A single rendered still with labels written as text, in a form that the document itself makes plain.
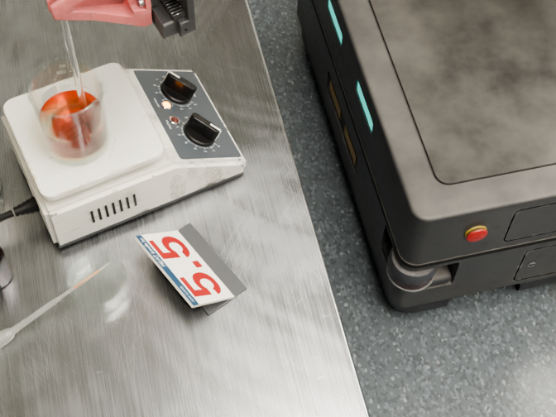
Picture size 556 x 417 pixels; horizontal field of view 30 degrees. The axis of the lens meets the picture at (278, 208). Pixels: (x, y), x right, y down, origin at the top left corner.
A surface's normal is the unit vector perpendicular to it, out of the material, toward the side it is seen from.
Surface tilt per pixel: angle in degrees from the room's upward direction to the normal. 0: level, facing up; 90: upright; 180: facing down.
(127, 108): 0
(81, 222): 90
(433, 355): 0
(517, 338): 0
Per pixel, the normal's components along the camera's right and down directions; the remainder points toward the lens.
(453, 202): 0.02, -0.51
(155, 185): 0.44, 0.77
